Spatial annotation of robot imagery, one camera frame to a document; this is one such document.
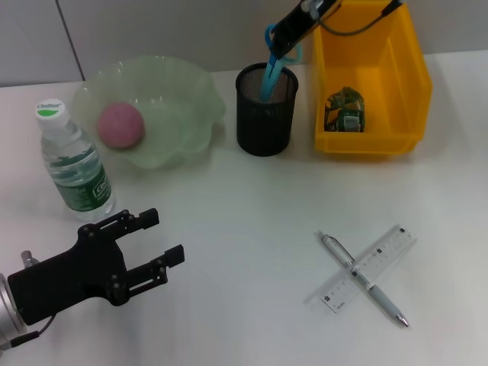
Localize black mesh pen holder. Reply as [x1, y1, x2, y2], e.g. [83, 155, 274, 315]
[235, 63, 299, 156]

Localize clear green-label water bottle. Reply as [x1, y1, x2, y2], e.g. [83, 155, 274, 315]
[34, 98, 117, 223]

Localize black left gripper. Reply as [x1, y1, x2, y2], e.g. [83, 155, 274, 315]
[7, 208, 186, 325]

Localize transparent plastic ruler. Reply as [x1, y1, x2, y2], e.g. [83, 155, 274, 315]
[304, 224, 417, 316]

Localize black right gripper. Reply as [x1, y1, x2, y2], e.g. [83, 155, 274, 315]
[271, 0, 343, 59]

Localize pink peach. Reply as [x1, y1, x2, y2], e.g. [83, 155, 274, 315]
[96, 101, 146, 150]

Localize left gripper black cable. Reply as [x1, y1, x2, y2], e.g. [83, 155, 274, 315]
[0, 249, 57, 350]

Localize green plastic wrapper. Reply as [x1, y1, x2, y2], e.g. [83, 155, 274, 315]
[323, 86, 368, 133]

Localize yellow plastic bin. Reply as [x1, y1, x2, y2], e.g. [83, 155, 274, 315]
[310, 0, 434, 156]

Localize blue scissors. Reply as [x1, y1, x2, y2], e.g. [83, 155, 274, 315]
[260, 23, 305, 102]

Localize pale green glass fruit plate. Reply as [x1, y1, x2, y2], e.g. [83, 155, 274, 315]
[71, 54, 226, 172]

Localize silver ballpoint pen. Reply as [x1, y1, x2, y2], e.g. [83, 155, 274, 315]
[314, 230, 409, 328]

